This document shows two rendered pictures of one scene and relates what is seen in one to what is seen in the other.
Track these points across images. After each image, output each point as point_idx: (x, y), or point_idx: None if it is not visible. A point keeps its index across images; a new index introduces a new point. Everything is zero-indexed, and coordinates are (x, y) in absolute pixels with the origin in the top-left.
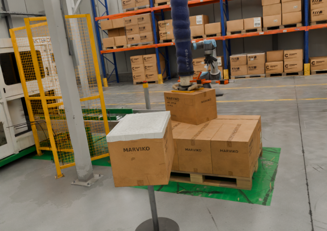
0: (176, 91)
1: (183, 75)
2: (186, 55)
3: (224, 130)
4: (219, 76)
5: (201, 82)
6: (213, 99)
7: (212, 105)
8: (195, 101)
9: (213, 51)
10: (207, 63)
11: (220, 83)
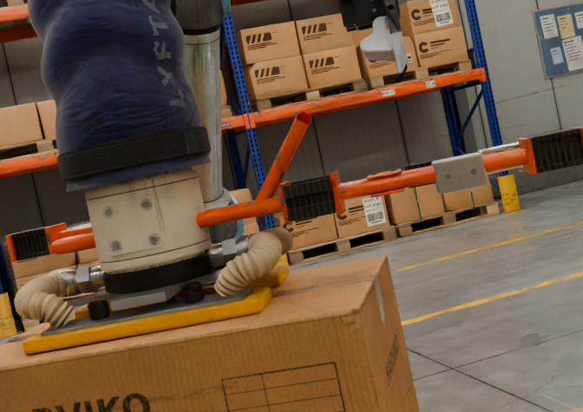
0: (87, 334)
1: (147, 167)
2: None
3: None
4: (237, 222)
5: (334, 203)
6: (402, 343)
7: (409, 393)
8: (376, 378)
9: (215, 45)
10: (388, 9)
11: (540, 163)
